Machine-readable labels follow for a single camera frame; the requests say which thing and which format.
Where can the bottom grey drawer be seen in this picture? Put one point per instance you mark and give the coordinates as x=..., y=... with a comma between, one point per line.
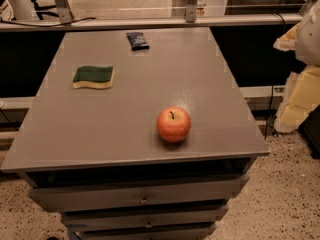
x=168, y=232

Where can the grey drawer cabinet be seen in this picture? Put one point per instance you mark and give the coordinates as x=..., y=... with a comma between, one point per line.
x=76, y=137

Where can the green and yellow sponge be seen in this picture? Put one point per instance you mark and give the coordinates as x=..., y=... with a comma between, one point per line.
x=94, y=77

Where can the white pipe top left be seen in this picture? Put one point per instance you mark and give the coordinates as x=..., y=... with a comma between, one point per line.
x=23, y=10

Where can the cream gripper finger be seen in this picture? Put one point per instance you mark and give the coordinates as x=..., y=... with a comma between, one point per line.
x=287, y=41
x=301, y=97

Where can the metal railing bar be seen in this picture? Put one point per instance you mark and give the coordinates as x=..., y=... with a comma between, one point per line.
x=156, y=23

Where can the middle grey drawer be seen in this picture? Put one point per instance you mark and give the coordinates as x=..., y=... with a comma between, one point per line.
x=147, y=217

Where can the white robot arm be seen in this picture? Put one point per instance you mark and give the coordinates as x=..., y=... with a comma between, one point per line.
x=307, y=49

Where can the grey drawer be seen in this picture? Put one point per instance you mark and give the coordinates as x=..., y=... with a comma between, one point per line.
x=168, y=232
x=106, y=196
x=147, y=217

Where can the dark blue snack packet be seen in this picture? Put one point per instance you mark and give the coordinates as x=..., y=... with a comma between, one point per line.
x=137, y=41

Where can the red apple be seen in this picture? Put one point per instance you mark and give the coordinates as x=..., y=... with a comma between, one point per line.
x=173, y=124

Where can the top grey drawer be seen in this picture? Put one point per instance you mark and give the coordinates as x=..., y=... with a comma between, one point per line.
x=106, y=196

